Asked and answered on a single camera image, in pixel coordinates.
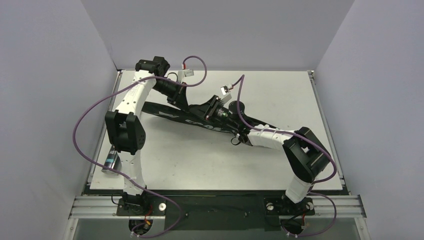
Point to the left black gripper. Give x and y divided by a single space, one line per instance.
177 95

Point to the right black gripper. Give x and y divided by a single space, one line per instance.
212 108

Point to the black Crossway racket bag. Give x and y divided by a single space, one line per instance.
198 119

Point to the black shuttlecock tube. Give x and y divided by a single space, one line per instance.
112 161

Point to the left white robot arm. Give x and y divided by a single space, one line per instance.
124 128

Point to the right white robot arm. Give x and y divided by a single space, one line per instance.
306 155

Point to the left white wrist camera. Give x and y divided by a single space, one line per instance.
184 73

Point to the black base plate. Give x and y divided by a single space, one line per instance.
190 210

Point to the aluminium frame rail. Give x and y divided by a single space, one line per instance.
105 207

